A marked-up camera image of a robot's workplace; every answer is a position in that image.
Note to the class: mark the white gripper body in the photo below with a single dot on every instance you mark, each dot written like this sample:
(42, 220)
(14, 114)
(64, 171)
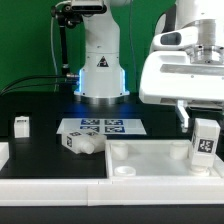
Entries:
(169, 75)

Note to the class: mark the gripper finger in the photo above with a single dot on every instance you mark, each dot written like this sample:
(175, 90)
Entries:
(182, 114)

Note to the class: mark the white square tabletop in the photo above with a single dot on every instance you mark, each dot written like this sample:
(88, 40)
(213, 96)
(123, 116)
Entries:
(151, 158)

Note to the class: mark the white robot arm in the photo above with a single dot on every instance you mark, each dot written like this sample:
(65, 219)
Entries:
(103, 80)

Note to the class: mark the white tag sheet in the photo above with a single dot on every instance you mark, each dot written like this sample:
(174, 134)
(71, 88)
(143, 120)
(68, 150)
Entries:
(104, 126)

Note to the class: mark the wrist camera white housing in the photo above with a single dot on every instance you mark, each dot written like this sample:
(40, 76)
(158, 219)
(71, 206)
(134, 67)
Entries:
(175, 40)

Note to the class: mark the white front fence rail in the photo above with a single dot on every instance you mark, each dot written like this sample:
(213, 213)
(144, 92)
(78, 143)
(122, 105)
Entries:
(165, 191)

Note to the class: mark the white fence rail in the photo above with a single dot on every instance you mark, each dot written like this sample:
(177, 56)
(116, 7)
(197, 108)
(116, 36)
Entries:
(165, 191)
(4, 154)

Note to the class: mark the white left fence rail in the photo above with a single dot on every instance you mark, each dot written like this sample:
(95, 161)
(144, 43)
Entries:
(4, 154)

